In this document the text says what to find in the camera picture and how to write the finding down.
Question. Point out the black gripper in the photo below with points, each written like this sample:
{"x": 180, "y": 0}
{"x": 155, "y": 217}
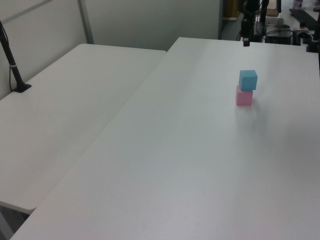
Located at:
{"x": 245, "y": 28}

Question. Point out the blue foam cube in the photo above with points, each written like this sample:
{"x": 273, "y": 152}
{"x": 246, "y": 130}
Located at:
{"x": 247, "y": 81}

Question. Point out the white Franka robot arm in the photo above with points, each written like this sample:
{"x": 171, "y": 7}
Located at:
{"x": 250, "y": 6}

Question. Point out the pink foam cube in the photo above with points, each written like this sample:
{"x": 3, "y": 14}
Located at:
{"x": 243, "y": 98}

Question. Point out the black equipment box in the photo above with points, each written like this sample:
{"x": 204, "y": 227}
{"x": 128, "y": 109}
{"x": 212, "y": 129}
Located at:
{"x": 278, "y": 37}

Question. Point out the yellow panel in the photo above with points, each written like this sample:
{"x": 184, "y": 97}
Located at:
{"x": 230, "y": 8}

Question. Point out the brown cardboard box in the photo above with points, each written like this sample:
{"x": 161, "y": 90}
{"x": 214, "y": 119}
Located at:
{"x": 272, "y": 11}

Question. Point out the long black rail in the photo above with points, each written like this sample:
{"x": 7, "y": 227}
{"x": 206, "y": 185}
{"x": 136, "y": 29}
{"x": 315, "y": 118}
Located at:
{"x": 306, "y": 17}

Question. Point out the black clamp mount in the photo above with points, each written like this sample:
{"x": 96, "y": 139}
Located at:
{"x": 313, "y": 42}

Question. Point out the black camera stand pole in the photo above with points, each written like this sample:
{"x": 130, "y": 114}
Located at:
{"x": 13, "y": 70}

